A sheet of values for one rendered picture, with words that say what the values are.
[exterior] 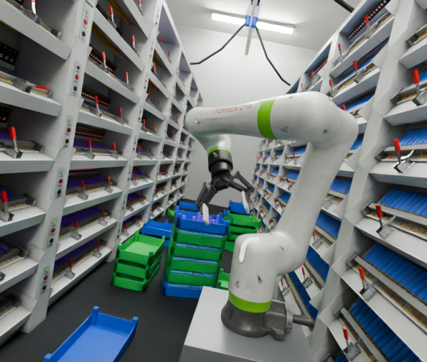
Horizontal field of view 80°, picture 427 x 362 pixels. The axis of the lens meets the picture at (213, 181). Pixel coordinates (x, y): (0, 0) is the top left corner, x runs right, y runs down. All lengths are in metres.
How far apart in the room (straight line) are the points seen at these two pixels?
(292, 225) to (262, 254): 0.17
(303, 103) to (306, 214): 0.33
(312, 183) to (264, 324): 0.41
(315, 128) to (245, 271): 0.40
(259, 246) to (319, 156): 0.31
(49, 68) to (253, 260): 0.95
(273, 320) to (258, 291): 0.10
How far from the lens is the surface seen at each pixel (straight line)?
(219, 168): 0.89
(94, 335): 1.33
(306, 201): 0.81
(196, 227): 1.46
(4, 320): 1.28
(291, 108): 0.67
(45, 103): 1.04
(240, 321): 0.78
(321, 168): 0.80
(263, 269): 0.72
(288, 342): 0.82
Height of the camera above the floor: 0.82
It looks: 5 degrees down
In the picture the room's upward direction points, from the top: 12 degrees clockwise
